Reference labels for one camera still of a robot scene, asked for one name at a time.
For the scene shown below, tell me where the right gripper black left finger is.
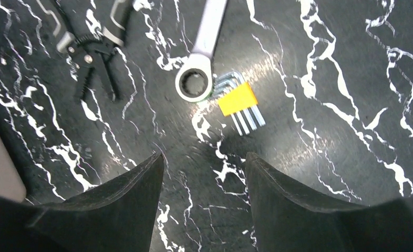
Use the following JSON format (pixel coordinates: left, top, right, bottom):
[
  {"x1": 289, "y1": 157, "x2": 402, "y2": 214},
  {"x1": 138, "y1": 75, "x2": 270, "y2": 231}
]
[{"x1": 0, "y1": 153, "x2": 164, "y2": 251}]

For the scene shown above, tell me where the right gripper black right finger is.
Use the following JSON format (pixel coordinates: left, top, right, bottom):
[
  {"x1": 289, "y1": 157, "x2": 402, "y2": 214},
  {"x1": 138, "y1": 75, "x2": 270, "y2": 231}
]
[{"x1": 245, "y1": 152, "x2": 413, "y2": 251}]

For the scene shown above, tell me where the yellow hex key set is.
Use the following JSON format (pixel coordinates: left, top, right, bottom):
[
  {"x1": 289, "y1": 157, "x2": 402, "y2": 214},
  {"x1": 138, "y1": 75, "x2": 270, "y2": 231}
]
[{"x1": 211, "y1": 71, "x2": 266, "y2": 136}]

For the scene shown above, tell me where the black marbled table mat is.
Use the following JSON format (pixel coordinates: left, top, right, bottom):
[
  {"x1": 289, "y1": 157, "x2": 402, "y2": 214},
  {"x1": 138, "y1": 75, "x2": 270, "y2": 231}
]
[{"x1": 0, "y1": 1, "x2": 413, "y2": 251}]

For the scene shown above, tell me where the silver wrench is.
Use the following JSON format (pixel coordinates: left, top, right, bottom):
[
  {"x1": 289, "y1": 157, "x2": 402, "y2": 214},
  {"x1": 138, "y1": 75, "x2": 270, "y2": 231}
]
[{"x1": 175, "y1": 0, "x2": 228, "y2": 103}]

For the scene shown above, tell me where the black wire stripper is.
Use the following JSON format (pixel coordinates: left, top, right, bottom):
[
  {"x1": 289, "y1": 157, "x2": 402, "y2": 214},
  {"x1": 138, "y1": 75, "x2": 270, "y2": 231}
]
[{"x1": 36, "y1": 0, "x2": 133, "y2": 102}]

